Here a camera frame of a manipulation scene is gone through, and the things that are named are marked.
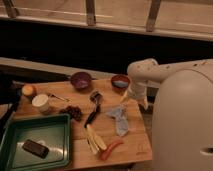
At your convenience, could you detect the small metal utensil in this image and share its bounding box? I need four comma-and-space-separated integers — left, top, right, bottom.
47, 93, 70, 102

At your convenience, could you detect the red bowl blue inside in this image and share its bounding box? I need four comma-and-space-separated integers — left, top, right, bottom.
111, 74, 130, 89

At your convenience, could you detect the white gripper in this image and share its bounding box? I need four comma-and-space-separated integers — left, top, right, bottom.
121, 82, 149, 110

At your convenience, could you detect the dark brown sponge block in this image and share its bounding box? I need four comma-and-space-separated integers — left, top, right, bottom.
22, 139, 49, 158

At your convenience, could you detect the blue crumpled cloth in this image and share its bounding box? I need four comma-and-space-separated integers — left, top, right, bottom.
106, 105, 129, 137

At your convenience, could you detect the purple bowl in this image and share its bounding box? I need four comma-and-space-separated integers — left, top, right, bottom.
70, 72, 92, 90

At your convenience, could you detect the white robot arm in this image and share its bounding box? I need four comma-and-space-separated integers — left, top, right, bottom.
123, 58, 213, 171

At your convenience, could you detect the white cylindrical container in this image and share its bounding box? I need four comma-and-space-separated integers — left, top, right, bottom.
32, 94, 50, 114

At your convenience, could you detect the peeled yellow banana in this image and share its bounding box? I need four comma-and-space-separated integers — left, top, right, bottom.
86, 124, 107, 155

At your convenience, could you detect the dark grape bunch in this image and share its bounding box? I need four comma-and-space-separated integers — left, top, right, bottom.
60, 105, 82, 121

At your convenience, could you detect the wooden railing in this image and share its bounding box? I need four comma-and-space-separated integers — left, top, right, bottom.
0, 0, 213, 42

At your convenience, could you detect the green plastic tray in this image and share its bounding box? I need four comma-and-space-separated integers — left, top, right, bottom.
0, 114, 70, 171

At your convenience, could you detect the orange fruit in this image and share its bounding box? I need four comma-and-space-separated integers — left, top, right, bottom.
22, 84, 37, 98

